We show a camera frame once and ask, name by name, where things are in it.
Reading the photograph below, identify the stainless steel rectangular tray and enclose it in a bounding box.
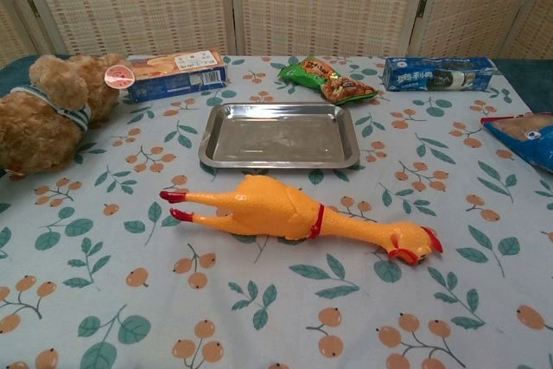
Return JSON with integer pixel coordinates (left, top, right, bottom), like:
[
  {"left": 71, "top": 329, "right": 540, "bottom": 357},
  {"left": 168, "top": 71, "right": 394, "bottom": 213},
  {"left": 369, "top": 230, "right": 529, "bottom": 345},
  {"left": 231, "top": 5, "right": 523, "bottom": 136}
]
[{"left": 198, "top": 102, "right": 361, "bottom": 170}]

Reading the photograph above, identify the brown teddy bear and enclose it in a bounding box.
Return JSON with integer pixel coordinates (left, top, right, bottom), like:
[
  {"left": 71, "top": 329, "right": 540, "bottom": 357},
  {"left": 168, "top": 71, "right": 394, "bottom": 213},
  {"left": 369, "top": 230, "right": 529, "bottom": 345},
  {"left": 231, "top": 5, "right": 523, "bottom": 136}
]
[{"left": 0, "top": 53, "right": 135, "bottom": 180}]

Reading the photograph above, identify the green snack bag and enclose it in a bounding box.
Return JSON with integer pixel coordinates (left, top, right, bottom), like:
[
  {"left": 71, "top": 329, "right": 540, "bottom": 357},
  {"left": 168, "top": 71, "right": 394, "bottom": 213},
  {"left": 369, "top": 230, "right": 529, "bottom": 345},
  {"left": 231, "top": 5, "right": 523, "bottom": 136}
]
[{"left": 276, "top": 55, "right": 379, "bottom": 106}]

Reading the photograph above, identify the orange and blue biscuit box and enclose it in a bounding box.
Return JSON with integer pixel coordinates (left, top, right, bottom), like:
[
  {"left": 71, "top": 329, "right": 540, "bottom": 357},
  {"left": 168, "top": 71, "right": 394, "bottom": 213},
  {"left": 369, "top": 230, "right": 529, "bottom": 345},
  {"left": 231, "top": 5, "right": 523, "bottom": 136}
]
[{"left": 125, "top": 49, "right": 228, "bottom": 105}]

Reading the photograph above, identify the yellow rubber chicken toy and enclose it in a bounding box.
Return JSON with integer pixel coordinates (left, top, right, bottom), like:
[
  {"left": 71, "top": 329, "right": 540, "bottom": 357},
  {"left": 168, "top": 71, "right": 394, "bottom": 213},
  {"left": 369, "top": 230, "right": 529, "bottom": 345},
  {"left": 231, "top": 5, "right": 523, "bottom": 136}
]
[{"left": 158, "top": 173, "right": 445, "bottom": 267}]

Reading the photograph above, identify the blue transparent snack bag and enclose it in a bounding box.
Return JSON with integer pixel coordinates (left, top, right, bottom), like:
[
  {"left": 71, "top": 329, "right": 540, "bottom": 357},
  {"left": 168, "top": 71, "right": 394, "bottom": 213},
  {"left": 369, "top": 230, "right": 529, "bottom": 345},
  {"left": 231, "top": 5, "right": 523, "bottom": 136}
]
[{"left": 480, "top": 111, "right": 553, "bottom": 175}]

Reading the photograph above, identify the blue Oreo cookie box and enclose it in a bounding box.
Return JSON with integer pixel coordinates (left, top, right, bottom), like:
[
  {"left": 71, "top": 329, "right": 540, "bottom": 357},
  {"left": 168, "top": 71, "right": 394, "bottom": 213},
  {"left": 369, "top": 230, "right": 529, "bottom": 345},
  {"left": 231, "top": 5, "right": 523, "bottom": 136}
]
[{"left": 382, "top": 55, "right": 500, "bottom": 93}]

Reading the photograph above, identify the floral patterned tablecloth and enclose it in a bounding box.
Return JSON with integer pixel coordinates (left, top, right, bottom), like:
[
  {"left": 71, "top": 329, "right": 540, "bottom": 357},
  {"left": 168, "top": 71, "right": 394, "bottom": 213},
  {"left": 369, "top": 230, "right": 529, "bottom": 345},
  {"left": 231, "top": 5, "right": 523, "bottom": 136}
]
[{"left": 0, "top": 54, "right": 553, "bottom": 369}]

